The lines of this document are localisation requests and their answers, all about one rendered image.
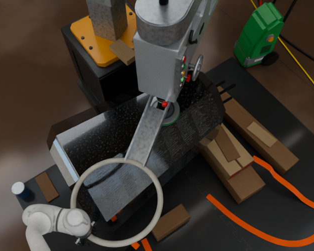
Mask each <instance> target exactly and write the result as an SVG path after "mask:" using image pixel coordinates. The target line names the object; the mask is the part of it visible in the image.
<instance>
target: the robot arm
mask: <svg viewBox="0 0 314 251"><path fill-rule="evenodd" d="M22 220H23V222H24V223H25V225H27V228H26V232H25V235H26V239H27V242H28V245H29V247H30V250H31V251H51V250H50V248H49V246H48V244H47V243H46V241H45V239H44V238H43V236H42V235H44V234H46V233H51V232H52V231H55V232H62V233H66V234H69V235H72V236H73V235H74V236H76V237H77V238H78V239H77V240H75V241H74V243H75V244H76V245H80V246H81V247H83V246H84V245H86V244H87V245H88V246H89V245H90V244H89V243H88V242H87V241H86V239H87V238H88V237H89V236H90V235H91V234H93V235H94V236H96V235H95V234H96V233H97V232H95V231H96V230H97V229H98V228H97V226H96V222H94V221H93V220H92V222H91V221H90V218H89V216H88V214H87V213H86V212H85V211H83V210H82V209H79V208H73V209H65V208H60V207H57V206H53V205H47V204H33V205H30V206H28V207H27V208H26V209H25V210H24V212H23V214H22ZM92 227H93V229H92ZM80 241H81V242H80Z"/></svg>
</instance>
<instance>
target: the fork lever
mask: <svg viewBox="0 0 314 251"><path fill-rule="evenodd" d="M153 98H154V96H152V95H150V97H149V100H148V102H147V105H146V107H145V109H144V112H143V114H142V117H141V119H140V122H139V124H138V127H137V129H136V131H135V134H134V136H133V139H132V141H131V144H130V146H129V149H128V151H127V153H126V156H125V158H124V161H126V160H127V159H128V158H129V159H133V160H136V161H138V162H140V163H142V164H143V165H142V168H144V167H145V166H146V165H147V162H148V160H149V157H150V154H151V152H152V149H153V147H154V144H155V142H156V139H157V137H158V134H159V131H160V129H161V126H162V124H163V121H164V119H165V116H166V114H167V111H168V109H169V106H170V104H171V102H170V101H168V102H167V103H168V105H167V107H166V108H165V110H164V111H163V110H160V109H157V108H155V107H152V106H150V105H151V103H152V100H153Z"/></svg>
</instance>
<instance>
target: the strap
mask: <svg viewBox="0 0 314 251"><path fill-rule="evenodd" d="M253 158H254V162H256V163H258V164H259V165H261V166H263V167H264V168H266V169H267V170H269V171H270V173H271V174H272V176H273V177H274V178H275V179H276V180H278V181H279V182H280V183H282V184H283V185H284V186H285V187H287V188H288V189H289V190H291V191H292V192H293V193H294V194H295V195H296V196H297V197H298V198H299V199H300V200H301V201H303V202H304V203H305V204H307V205H309V206H310V207H312V208H314V202H312V201H310V200H309V199H307V198H306V197H304V196H303V195H302V194H301V193H300V192H299V191H298V190H297V189H296V188H295V187H294V186H293V185H291V184H290V183H289V182H288V181H286V180H285V179H284V178H282V177H281V176H280V175H278V174H277V173H276V172H275V171H274V170H273V168H272V166H271V165H269V164H268V163H266V162H265V161H263V160H261V159H260V158H258V157H256V156H253ZM206 198H207V199H208V200H209V201H210V202H211V203H212V204H213V205H215V206H216V207H217V208H218V209H219V210H220V211H221V212H222V213H224V214H225V215H226V216H227V217H229V218H230V219H231V220H233V221H234V222H235V223H237V224H238V225H240V226H241V227H243V228H245V229H246V230H248V231H250V232H251V233H253V234H255V235H257V236H259V237H261V238H263V239H265V240H267V241H269V242H272V243H275V244H277V245H281V246H286V247H302V246H306V245H308V244H311V243H313V242H314V234H313V235H312V236H310V237H308V238H306V239H303V240H298V241H287V240H282V239H278V238H275V237H273V236H270V235H268V234H266V233H264V232H262V231H260V230H258V229H256V228H254V227H252V226H250V225H249V224H247V223H245V222H244V221H242V220H241V219H239V218H238V217H236V216H235V215H234V214H232V213H231V212H230V211H229V210H227V209H226V208H225V207H224V206H223V205H222V204H221V203H219V202H218V201H217V200H216V199H215V198H214V197H213V196H212V195H210V194H208V195H207V197H206ZM141 242H142V244H143V246H144V248H145V251H152V249H151V247H150V245H149V243H148V240H147V238H145V239H143V240H141Z"/></svg>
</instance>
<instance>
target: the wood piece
mask: <svg viewBox="0 0 314 251"><path fill-rule="evenodd" d="M109 49H110V51H111V52H112V53H114V54H115V55H116V56H117V57H118V58H119V59H120V60H122V61H123V62H124V63H125V64H126V65H127V66H128V65H130V64H131V63H132V62H134V61H135V52H134V50H132V49H131V48H130V47H129V46H128V45H127V44H125V43H124V42H123V41H122V40H121V39H118V40H117V41H115V42H114V43H112V44H111V45H109Z"/></svg>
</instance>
